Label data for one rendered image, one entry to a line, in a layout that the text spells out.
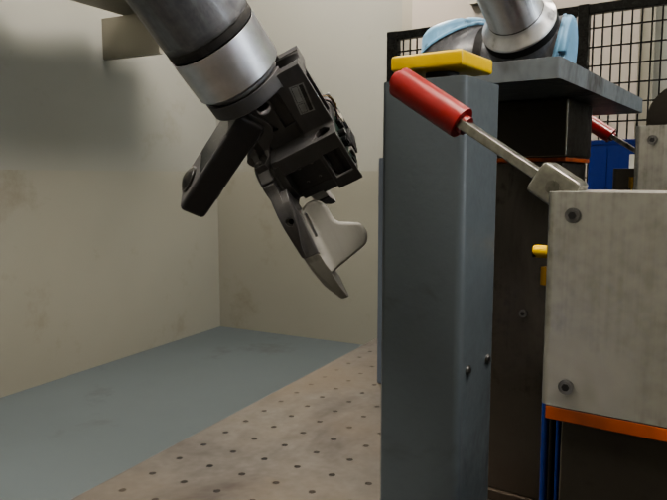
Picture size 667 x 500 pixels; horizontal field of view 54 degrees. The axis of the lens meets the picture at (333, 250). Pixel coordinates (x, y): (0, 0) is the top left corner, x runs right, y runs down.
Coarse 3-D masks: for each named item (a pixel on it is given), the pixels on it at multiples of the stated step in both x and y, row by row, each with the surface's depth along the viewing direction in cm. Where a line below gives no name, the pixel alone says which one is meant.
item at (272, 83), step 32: (288, 64) 52; (256, 96) 52; (288, 96) 53; (320, 96) 56; (288, 128) 56; (320, 128) 55; (256, 160) 57; (288, 160) 55; (320, 160) 57; (352, 160) 56
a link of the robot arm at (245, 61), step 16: (240, 32) 49; (256, 32) 50; (224, 48) 49; (240, 48) 49; (256, 48) 50; (272, 48) 52; (176, 64) 53; (192, 64) 49; (208, 64) 49; (224, 64) 49; (240, 64) 50; (256, 64) 50; (272, 64) 52; (192, 80) 51; (208, 80) 50; (224, 80) 50; (240, 80) 50; (256, 80) 51; (208, 96) 51; (224, 96) 51; (240, 96) 52
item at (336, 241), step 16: (304, 208) 58; (320, 208) 58; (320, 224) 58; (336, 224) 58; (352, 224) 58; (320, 240) 58; (336, 240) 58; (352, 240) 58; (320, 256) 58; (336, 256) 58; (320, 272) 58; (336, 288) 59
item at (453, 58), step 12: (396, 60) 51; (408, 60) 50; (420, 60) 50; (432, 60) 49; (444, 60) 48; (456, 60) 48; (468, 60) 49; (480, 60) 50; (420, 72) 51; (432, 72) 51; (444, 72) 51; (456, 72) 51; (468, 72) 51; (480, 72) 51
